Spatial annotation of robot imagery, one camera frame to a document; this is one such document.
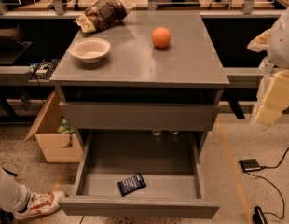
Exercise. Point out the green snack bag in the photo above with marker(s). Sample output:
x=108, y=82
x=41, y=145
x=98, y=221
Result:
x=64, y=128

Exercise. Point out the brown chip bag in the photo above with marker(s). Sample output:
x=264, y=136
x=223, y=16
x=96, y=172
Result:
x=103, y=15

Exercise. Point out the cardboard box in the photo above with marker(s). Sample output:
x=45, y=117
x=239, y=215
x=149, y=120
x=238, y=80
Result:
x=55, y=146

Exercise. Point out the white red sneaker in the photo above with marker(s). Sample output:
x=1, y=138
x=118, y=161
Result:
x=40, y=204

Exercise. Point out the white trouser leg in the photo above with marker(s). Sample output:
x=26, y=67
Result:
x=13, y=196

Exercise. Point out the white paper bowl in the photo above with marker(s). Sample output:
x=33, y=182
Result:
x=89, y=50

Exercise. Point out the patterned black white tray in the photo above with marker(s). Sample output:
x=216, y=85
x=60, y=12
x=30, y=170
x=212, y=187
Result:
x=45, y=69

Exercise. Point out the orange fruit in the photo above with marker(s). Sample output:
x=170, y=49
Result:
x=161, y=37

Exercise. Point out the clear glass left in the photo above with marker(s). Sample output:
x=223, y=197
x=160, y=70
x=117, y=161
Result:
x=157, y=132

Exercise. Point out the grey drawer cabinet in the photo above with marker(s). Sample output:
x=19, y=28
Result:
x=134, y=71

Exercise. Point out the black foot pedal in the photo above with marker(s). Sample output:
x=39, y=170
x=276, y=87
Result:
x=249, y=165

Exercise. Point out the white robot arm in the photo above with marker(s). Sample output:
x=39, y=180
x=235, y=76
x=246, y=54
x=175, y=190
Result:
x=278, y=50

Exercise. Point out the open grey middle drawer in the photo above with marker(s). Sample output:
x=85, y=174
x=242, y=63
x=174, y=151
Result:
x=169, y=164

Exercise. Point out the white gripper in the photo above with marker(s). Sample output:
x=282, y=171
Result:
x=282, y=44

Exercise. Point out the black device on floor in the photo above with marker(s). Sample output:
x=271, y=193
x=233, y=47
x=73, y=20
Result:
x=258, y=216

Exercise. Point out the closed grey top drawer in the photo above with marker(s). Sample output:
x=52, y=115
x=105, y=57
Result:
x=164, y=117

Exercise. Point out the dark blue rxbar wrapper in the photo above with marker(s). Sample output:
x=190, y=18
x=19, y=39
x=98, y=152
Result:
x=131, y=184

